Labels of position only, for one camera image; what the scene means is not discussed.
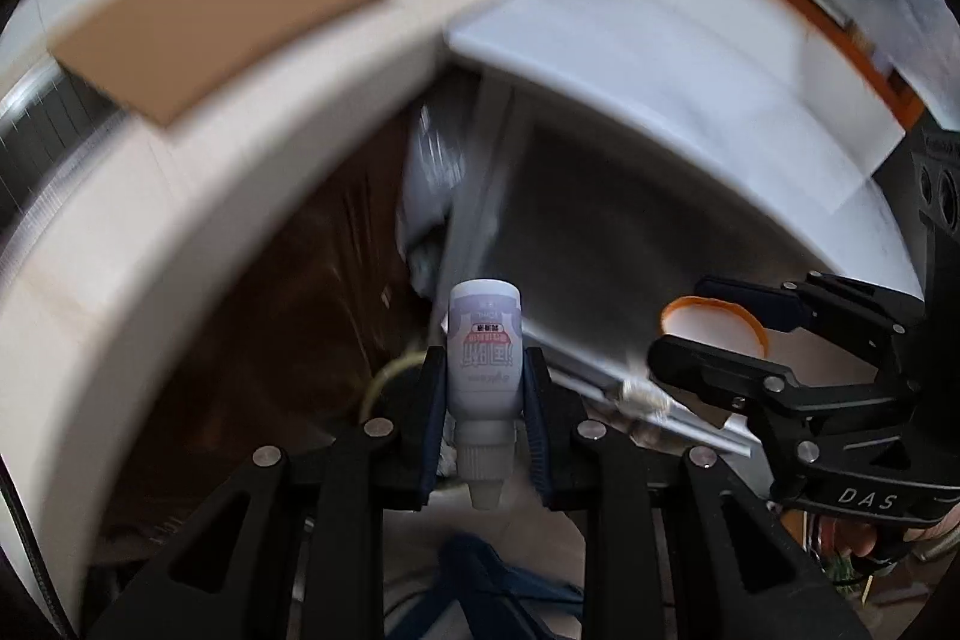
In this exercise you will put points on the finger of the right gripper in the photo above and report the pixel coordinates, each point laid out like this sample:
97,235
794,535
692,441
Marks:
861,318
729,381

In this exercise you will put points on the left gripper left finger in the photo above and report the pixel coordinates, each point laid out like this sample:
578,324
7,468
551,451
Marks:
434,379

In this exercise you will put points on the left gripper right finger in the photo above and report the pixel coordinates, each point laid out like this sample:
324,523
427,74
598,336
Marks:
535,383

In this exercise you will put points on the stainless steel sink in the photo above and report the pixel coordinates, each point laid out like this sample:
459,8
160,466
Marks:
52,120

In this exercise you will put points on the round yellow trash bin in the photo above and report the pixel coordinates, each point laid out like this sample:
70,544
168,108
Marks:
388,373

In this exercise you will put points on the small white yogurt bottle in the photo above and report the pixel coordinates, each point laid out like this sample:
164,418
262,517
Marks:
484,343

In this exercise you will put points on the orange rimmed paper cup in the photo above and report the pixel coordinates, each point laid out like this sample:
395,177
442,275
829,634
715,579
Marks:
717,324

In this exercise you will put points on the person's right hand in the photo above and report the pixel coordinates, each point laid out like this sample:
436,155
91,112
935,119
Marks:
846,537

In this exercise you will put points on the brown cardboard sheet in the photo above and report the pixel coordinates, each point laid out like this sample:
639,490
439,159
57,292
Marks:
160,58

